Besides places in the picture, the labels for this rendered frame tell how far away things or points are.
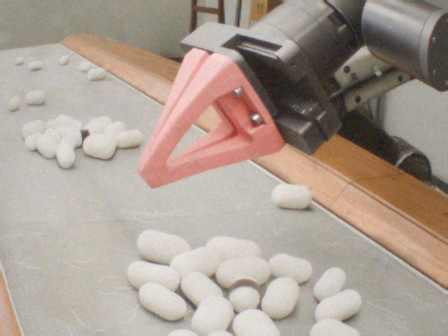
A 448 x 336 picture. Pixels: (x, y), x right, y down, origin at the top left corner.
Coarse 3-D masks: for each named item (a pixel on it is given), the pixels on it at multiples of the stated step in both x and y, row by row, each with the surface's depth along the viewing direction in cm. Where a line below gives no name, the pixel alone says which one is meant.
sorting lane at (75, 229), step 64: (0, 64) 118; (64, 64) 115; (0, 128) 67; (128, 128) 70; (192, 128) 72; (0, 192) 47; (64, 192) 49; (128, 192) 51; (192, 192) 53; (256, 192) 54; (0, 256) 36; (64, 256) 38; (128, 256) 40; (320, 256) 43; (384, 256) 43; (64, 320) 30; (128, 320) 32; (384, 320) 34
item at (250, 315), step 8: (248, 312) 31; (256, 312) 31; (240, 320) 31; (248, 320) 30; (256, 320) 30; (264, 320) 30; (240, 328) 30; (248, 328) 30; (256, 328) 29; (264, 328) 29; (272, 328) 29
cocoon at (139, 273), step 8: (136, 264) 35; (144, 264) 36; (152, 264) 36; (128, 272) 35; (136, 272) 35; (144, 272) 35; (152, 272) 35; (160, 272) 35; (168, 272) 35; (176, 272) 36; (136, 280) 35; (144, 280) 35; (152, 280) 35; (160, 280) 35; (168, 280) 35; (176, 280) 35; (168, 288) 35; (176, 288) 35
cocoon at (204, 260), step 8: (200, 248) 38; (208, 248) 38; (184, 256) 37; (192, 256) 37; (200, 256) 37; (208, 256) 38; (216, 256) 38; (176, 264) 37; (184, 264) 36; (192, 264) 37; (200, 264) 37; (208, 264) 37; (216, 264) 38; (184, 272) 36; (200, 272) 37; (208, 272) 37
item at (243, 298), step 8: (240, 288) 34; (248, 288) 34; (232, 296) 34; (240, 296) 34; (248, 296) 34; (256, 296) 34; (232, 304) 34; (240, 304) 34; (248, 304) 34; (256, 304) 34; (240, 312) 34
